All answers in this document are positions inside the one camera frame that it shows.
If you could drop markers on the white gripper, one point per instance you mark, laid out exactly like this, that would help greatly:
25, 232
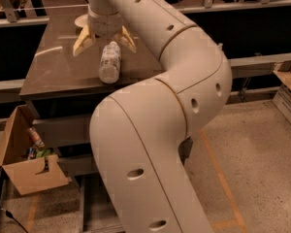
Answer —
104, 26

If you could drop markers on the clear plastic water bottle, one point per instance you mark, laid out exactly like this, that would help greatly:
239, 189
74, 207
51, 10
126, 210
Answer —
109, 67

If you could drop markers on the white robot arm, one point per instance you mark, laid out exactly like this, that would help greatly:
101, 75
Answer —
135, 132

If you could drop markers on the grey drawer cabinet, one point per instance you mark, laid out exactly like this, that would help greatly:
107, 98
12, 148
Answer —
61, 85

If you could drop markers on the grey middle drawer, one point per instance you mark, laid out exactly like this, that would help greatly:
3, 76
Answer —
77, 160

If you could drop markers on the grey bottom drawer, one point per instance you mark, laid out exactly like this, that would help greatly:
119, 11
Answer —
97, 214

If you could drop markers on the white paper bowl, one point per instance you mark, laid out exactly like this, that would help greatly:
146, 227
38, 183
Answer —
81, 21

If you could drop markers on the snack tube in box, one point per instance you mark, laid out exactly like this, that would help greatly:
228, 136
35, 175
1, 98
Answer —
35, 137

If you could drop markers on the green packet in box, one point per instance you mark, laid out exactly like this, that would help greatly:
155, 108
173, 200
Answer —
43, 153

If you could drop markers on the brown cardboard box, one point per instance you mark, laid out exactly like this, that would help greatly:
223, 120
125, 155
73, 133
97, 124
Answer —
27, 176

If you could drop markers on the cardboard box at right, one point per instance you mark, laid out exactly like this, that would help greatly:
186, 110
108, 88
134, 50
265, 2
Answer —
289, 94

